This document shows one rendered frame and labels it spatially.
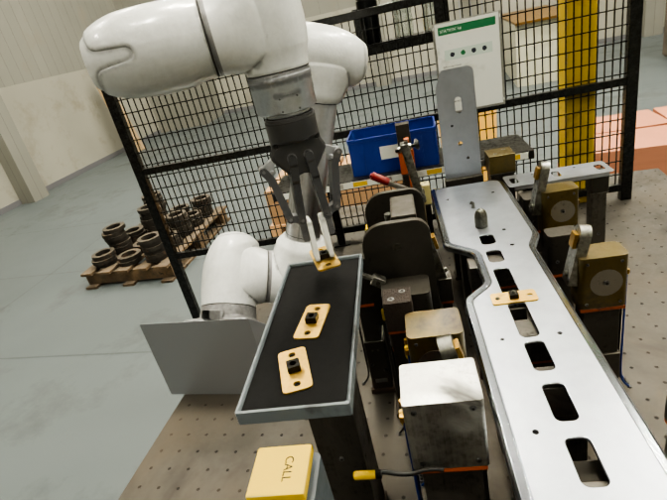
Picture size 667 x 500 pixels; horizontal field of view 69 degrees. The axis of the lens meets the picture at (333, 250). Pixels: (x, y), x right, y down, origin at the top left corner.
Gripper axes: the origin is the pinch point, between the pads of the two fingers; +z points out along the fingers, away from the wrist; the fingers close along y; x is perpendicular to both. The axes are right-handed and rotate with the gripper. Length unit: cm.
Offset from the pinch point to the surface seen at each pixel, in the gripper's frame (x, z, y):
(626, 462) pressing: -37, 24, 25
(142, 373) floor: 170, 124, -95
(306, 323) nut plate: -11.7, 7.6, -6.3
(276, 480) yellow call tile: -36.5, 7.9, -14.3
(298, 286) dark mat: 0.7, 7.9, -5.4
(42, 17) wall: 902, -127, -251
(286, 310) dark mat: -5.7, 7.9, -8.5
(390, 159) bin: 84, 17, 40
